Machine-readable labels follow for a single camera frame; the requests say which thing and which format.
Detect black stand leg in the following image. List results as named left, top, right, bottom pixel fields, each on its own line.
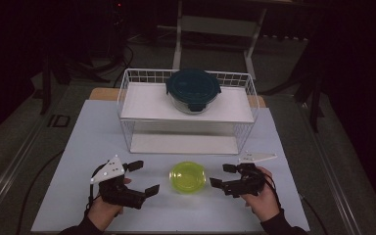
left=39, top=53, right=53, bottom=116
left=308, top=72, right=325, bottom=134

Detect yellow-green small bowl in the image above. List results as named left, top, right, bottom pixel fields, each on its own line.
left=168, top=161, right=208, bottom=194

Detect white wire shelf rack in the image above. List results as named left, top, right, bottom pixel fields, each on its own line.
left=117, top=68, right=260, bottom=156

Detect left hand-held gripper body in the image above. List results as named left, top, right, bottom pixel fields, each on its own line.
left=89, top=155, right=147, bottom=211

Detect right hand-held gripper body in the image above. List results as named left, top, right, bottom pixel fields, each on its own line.
left=223, top=151, right=278, bottom=199

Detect black cable bundle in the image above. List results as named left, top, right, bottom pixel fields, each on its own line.
left=87, top=42, right=135, bottom=89

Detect white metal stand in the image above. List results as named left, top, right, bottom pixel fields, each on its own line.
left=171, top=0, right=269, bottom=80

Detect round container with blue lid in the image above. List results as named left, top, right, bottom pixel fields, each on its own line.
left=165, top=68, right=222, bottom=116

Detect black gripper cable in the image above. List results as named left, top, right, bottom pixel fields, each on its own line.
left=85, top=164, right=107, bottom=212
left=262, top=171, right=282, bottom=212

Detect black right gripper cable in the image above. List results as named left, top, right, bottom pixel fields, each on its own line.
left=262, top=171, right=282, bottom=212

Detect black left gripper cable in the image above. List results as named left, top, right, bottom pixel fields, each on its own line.
left=85, top=164, right=107, bottom=212

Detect person's right hand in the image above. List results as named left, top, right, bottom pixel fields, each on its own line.
left=241, top=166, right=282, bottom=223

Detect wooden table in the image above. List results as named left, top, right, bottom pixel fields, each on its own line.
left=88, top=87, right=267, bottom=110

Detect black floor cable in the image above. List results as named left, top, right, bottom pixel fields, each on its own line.
left=15, top=149, right=67, bottom=235
left=297, top=191, right=329, bottom=235

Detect person's left hand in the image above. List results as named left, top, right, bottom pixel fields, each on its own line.
left=86, top=176, right=133, bottom=232

